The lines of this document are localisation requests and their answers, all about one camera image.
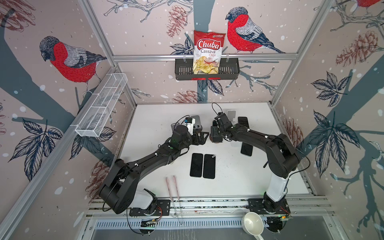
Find green-edged phone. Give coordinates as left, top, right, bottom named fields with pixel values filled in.
left=190, top=153, right=204, bottom=178

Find black phone with teal edge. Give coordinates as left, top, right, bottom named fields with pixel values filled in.
left=241, top=143, right=253, bottom=157

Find grey round phone stand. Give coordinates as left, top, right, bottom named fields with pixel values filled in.
left=171, top=123, right=180, bottom=131

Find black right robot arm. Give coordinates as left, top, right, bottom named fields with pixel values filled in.
left=215, top=113, right=301, bottom=214

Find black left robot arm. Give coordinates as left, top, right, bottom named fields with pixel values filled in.
left=97, top=126, right=210, bottom=215

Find white phone stand rear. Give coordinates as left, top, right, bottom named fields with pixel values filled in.
left=227, top=110, right=237, bottom=122

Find pink chopstick right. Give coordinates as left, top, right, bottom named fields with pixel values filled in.
left=173, top=176, right=184, bottom=226

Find red Chuba cassava chips bag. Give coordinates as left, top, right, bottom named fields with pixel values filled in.
left=193, top=31, right=226, bottom=75

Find white ladle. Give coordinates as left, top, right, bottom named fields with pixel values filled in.
left=241, top=212, right=264, bottom=240

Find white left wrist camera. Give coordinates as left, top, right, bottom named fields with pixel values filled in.
left=184, top=117, right=196, bottom=136

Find black wire wall basket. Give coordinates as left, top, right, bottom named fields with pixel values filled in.
left=175, top=59, right=240, bottom=81

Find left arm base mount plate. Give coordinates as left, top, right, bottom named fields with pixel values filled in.
left=129, top=189, right=171, bottom=217

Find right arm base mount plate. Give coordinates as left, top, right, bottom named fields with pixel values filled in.
left=247, top=197, right=291, bottom=215

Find white mesh wall shelf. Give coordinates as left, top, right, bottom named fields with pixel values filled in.
left=75, top=73, right=128, bottom=138

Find aluminium horizontal wall bar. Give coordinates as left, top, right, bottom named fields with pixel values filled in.
left=113, top=53, right=299, bottom=63

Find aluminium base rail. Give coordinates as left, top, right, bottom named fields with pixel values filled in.
left=86, top=195, right=335, bottom=231

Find aluminium frame right corner post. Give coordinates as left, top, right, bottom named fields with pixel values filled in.
left=271, top=0, right=334, bottom=107

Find aluminium frame corner post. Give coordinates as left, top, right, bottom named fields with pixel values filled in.
left=77, top=0, right=137, bottom=106
left=271, top=0, right=334, bottom=107

